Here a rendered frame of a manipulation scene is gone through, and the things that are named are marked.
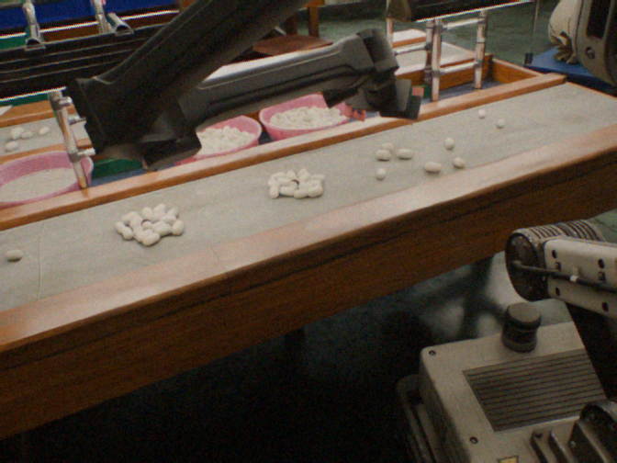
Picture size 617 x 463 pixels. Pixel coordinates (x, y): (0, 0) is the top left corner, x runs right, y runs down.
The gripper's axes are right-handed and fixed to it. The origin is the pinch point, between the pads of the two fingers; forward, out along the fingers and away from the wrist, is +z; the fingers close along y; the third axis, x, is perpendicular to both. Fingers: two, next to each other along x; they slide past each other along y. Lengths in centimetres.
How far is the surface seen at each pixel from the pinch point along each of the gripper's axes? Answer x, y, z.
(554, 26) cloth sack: 270, 46, 321
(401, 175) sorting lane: -3.9, 1.3, 18.9
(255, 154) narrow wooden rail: -3.5, -34.3, 16.0
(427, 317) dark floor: -23, 5, 99
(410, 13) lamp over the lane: 27.3, -0.5, 3.1
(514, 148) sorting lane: 11.4, 24.6, 31.6
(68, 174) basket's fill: -16, -81, 10
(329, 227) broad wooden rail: -24.0, -6.6, -0.9
